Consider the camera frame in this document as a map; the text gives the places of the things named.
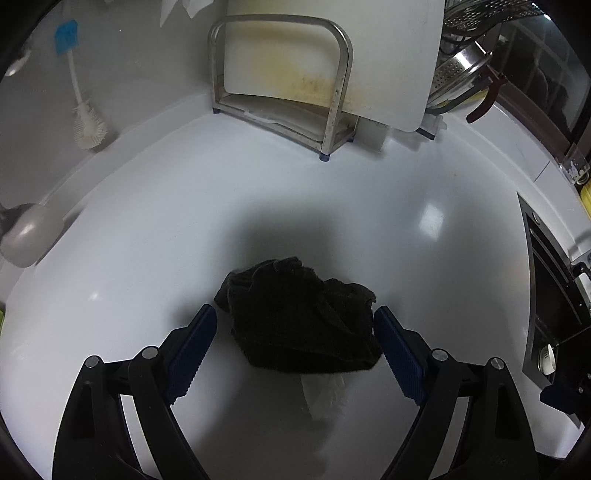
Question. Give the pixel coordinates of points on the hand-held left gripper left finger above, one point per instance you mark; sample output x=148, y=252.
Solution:
x=194, y=353

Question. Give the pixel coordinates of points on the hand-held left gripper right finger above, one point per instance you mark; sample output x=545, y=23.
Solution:
x=400, y=357

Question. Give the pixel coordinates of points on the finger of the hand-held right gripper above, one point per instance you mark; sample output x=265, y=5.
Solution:
x=561, y=399

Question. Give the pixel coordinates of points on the black cloth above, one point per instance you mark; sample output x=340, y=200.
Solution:
x=300, y=318

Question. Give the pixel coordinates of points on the white cup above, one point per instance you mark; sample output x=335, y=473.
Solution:
x=548, y=359

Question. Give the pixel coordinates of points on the white tissue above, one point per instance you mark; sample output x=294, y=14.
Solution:
x=323, y=397

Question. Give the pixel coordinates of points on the dark kitchen sink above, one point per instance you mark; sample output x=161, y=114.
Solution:
x=549, y=295

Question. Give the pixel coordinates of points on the metal spatula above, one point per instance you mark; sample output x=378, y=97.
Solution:
x=25, y=235

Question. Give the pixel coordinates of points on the white bottle brush blue end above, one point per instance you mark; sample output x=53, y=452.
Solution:
x=85, y=124

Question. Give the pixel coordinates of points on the metal cutting board rack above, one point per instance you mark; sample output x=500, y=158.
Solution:
x=339, y=92

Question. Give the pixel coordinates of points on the perforated metal strainer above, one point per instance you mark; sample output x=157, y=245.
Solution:
x=457, y=76

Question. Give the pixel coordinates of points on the white cutting board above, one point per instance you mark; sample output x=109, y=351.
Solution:
x=369, y=55

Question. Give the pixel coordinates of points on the metal colander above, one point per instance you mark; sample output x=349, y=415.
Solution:
x=480, y=14

